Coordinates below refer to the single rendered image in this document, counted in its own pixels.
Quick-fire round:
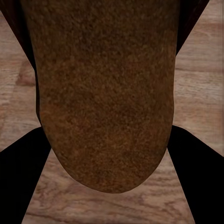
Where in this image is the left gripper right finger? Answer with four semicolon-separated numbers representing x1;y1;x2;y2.
167;125;224;224

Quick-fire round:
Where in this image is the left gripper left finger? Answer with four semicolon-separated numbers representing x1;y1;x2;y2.
0;127;51;224

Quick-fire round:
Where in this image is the sandal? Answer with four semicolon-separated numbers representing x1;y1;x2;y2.
0;0;210;194

